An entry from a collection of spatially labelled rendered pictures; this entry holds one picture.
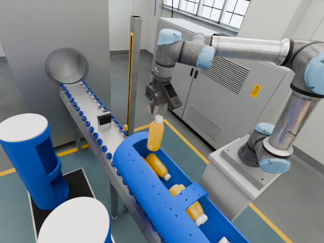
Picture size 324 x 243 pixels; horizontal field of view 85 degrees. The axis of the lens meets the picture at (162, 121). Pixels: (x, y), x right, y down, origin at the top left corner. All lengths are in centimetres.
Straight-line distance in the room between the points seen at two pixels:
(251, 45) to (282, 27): 238
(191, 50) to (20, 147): 117
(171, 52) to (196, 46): 8
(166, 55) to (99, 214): 75
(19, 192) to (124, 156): 166
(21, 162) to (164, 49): 122
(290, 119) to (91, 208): 92
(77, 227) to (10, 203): 152
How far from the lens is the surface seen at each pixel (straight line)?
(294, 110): 78
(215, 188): 125
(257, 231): 245
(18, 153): 146
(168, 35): 62
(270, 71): 213
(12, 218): 232
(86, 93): 195
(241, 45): 76
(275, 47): 80
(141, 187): 88
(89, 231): 94
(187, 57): 63
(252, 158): 109
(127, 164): 94
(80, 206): 100
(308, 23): 336
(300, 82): 73
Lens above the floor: 191
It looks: 38 degrees down
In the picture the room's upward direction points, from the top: 11 degrees clockwise
